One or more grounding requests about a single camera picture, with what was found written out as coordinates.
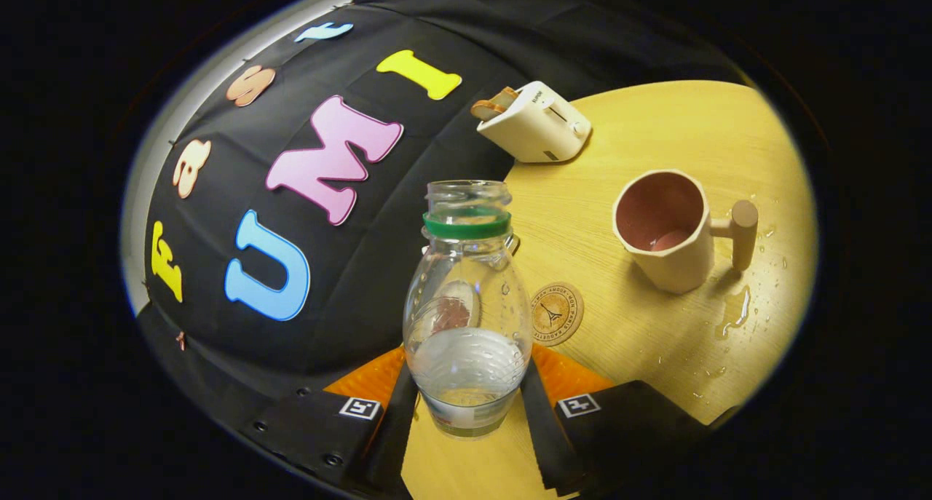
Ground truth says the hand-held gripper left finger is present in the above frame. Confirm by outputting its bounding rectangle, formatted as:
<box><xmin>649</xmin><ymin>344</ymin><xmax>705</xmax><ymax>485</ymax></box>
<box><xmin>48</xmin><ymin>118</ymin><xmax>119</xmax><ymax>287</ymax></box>
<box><xmin>244</xmin><ymin>346</ymin><xmax>421</xmax><ymax>499</ymax></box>

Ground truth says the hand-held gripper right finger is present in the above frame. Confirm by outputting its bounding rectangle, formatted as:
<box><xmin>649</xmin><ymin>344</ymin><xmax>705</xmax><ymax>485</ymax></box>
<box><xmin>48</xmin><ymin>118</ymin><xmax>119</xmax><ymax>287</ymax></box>
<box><xmin>521</xmin><ymin>344</ymin><xmax>738</xmax><ymax>498</ymax></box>

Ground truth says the round cork coaster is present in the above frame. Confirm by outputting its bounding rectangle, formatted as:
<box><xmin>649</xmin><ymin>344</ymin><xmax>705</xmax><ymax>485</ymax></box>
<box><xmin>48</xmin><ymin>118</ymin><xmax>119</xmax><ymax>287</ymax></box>
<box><xmin>530</xmin><ymin>282</ymin><xmax>585</xmax><ymax>347</ymax></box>

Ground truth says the clear plastic juice bottle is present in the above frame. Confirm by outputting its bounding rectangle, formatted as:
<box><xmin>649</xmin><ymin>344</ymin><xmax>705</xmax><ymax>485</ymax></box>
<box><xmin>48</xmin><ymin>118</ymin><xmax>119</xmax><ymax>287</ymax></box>
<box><xmin>403</xmin><ymin>180</ymin><xmax>534</xmax><ymax>440</ymax></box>

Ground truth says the beige cup with pink inside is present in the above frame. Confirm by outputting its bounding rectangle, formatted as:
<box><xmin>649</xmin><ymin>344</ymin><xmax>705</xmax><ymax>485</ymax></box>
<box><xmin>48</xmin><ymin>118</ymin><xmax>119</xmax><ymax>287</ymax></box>
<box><xmin>612</xmin><ymin>169</ymin><xmax>759</xmax><ymax>295</ymax></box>

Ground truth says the black backdrop cloth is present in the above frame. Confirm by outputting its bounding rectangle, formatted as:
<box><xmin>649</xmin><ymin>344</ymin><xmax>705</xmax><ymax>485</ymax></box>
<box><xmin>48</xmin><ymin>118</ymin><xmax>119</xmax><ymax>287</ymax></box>
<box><xmin>137</xmin><ymin>0</ymin><xmax>743</xmax><ymax>443</ymax></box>

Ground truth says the white toaster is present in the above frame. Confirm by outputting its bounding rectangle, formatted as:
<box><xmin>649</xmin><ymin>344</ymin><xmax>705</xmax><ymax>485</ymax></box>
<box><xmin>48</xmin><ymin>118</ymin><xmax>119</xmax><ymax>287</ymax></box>
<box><xmin>477</xmin><ymin>81</ymin><xmax>592</xmax><ymax>164</ymax></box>

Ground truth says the wooden table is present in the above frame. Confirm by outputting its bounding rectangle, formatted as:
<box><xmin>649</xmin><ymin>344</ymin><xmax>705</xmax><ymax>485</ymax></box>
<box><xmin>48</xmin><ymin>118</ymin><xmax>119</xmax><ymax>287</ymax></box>
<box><xmin>400</xmin><ymin>79</ymin><xmax>818</xmax><ymax>500</ymax></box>

